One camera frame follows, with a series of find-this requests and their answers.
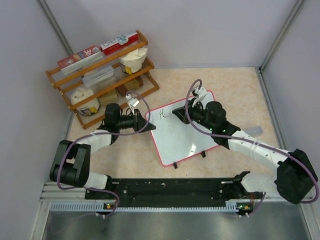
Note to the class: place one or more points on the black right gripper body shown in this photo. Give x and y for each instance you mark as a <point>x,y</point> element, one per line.
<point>195,112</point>

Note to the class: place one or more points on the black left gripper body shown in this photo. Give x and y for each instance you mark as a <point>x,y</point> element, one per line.
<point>135,129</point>

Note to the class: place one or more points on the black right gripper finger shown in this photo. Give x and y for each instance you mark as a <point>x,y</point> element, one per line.
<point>181,115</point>
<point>183,108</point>

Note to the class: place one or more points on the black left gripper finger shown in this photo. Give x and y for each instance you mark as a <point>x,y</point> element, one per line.
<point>143,117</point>
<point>148,127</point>

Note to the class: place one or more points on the pink framed whiteboard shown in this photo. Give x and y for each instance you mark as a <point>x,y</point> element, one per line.
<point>175,141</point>

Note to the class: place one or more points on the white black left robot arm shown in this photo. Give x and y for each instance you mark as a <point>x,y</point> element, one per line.
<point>71,164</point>

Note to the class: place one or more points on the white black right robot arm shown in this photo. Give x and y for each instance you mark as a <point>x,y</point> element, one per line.
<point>293,177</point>

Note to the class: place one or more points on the brown block right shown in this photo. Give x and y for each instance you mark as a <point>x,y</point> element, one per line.
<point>131,85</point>

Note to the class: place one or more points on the tan block left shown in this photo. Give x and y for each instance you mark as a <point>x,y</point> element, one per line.
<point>108,97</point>

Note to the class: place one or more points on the orange wooden shelf rack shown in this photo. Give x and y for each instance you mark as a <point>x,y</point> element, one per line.
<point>83,101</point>

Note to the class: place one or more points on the white bag upper shelf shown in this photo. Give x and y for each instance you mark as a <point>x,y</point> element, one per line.
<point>131,62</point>

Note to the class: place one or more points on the clear plastic box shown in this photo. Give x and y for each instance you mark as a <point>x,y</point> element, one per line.
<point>94,77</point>

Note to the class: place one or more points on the red foil box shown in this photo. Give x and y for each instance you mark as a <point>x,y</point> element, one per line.
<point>113,45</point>

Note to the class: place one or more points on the red white wrap box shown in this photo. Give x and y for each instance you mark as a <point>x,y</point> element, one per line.
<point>79,60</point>

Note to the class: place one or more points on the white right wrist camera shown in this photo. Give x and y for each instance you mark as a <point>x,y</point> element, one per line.
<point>199,93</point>

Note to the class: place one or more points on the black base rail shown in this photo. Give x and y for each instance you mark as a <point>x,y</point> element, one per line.
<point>178,192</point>

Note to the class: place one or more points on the grey slotted cable duct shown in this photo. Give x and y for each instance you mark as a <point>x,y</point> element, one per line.
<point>100,207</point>

